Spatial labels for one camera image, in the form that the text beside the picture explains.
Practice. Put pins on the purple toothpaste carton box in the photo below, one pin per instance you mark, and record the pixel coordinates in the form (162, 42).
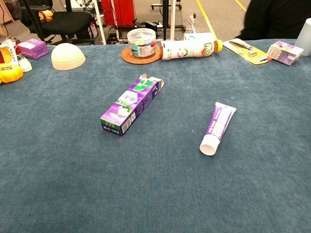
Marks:
(128, 106)

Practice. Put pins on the purple white toothpaste tube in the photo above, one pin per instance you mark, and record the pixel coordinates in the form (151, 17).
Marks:
(218, 123)

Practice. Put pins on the white bottle yellow cap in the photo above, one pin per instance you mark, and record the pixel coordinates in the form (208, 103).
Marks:
(184, 49)

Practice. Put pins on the small purple box left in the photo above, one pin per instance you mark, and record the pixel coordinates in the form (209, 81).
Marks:
(32, 48)

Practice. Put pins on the round woven coaster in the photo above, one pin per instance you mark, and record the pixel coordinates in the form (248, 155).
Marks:
(128, 60)

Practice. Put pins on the blue table cloth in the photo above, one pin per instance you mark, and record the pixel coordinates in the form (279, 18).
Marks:
(155, 182)

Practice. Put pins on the clear plastic jar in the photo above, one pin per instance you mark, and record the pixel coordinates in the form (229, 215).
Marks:
(142, 42)

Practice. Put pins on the white tissue pack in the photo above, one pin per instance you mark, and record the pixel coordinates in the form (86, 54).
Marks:
(194, 36)

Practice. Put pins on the black wheeled stand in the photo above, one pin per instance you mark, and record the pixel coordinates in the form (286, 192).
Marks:
(166, 17)

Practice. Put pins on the white power strip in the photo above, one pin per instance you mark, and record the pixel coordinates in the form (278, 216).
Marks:
(192, 20)

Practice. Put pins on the white upturned bowl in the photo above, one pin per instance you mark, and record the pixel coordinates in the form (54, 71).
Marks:
(68, 57)

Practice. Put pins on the white black printed bag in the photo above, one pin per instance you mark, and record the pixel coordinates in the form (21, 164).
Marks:
(92, 30)

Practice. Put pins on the red cabinet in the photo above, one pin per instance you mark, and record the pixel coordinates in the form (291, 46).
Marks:
(121, 12)

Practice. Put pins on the razor on yellow card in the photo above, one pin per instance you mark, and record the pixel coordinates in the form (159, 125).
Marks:
(256, 59)

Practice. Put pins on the black office chair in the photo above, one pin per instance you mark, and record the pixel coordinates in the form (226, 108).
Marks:
(65, 20)

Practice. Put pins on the pale green white brush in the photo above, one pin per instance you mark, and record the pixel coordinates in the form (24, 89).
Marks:
(25, 65)

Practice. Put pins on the small purple white carton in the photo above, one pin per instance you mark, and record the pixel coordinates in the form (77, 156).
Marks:
(284, 53)

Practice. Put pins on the brown yellow plush toy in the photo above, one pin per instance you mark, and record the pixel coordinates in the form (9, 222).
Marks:
(45, 15)

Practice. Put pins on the yellow pumpkin toy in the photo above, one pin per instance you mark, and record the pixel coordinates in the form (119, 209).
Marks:
(11, 75)

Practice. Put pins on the person in black clothes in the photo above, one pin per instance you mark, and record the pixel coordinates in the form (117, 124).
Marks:
(274, 19)

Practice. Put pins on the white red snack bag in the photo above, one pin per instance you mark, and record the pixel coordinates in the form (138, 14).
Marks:
(8, 52)

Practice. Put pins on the pale blue cylinder cup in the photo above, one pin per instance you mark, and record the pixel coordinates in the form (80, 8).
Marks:
(305, 36)

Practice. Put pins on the wooden board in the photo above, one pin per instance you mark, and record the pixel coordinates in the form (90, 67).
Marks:
(6, 14)

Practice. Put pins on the white metal post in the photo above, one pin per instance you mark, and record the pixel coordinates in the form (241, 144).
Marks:
(100, 21)
(173, 19)

